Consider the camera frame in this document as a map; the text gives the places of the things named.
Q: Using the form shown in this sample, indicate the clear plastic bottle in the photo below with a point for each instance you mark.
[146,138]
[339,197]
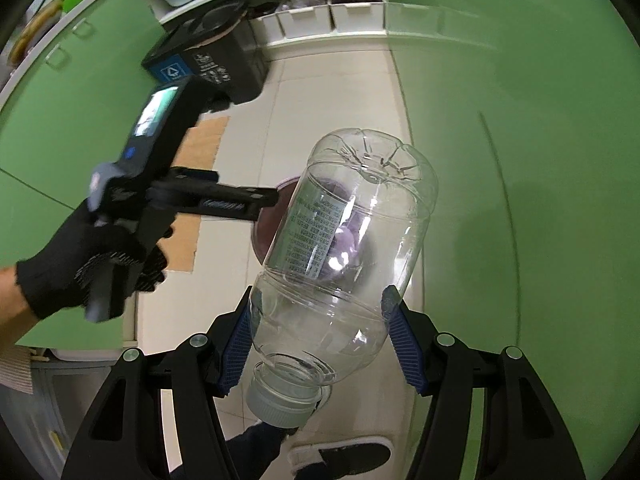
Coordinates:
[350,260]

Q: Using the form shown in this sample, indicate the green tall cabinet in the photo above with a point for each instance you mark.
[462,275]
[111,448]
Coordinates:
[500,160]

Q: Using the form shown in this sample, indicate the person's dark trouser leg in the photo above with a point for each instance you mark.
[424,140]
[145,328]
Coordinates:
[260,452]

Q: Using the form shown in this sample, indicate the beige woven cloth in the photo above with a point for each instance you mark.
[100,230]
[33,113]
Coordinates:
[15,367]

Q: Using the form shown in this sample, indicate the black trash bin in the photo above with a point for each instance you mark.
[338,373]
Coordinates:
[235,60]

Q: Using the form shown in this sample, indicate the black slip-on shoe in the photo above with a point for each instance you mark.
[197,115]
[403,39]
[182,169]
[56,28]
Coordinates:
[350,455]

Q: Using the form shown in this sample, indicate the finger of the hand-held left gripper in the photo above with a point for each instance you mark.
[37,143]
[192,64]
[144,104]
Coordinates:
[235,202]

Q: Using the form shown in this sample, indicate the maroon round container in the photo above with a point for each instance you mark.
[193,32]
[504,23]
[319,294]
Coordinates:
[265,232]

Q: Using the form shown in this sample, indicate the person's left forearm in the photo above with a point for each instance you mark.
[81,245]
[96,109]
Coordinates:
[12,300]

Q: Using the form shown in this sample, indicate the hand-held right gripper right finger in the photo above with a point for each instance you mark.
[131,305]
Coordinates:
[406,350]

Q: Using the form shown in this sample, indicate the yellow brown board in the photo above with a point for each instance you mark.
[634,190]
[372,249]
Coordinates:
[35,27]

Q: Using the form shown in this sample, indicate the white storage bin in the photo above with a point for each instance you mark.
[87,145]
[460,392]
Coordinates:
[357,15]
[270,27]
[305,22]

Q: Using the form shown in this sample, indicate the grey plastic drawer unit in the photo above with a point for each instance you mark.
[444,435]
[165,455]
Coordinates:
[50,420]

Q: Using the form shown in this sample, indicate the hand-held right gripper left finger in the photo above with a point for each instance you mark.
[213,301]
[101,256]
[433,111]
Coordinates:
[234,355]

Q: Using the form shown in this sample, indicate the brown cardboard sheet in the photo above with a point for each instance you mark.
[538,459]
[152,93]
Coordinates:
[205,145]

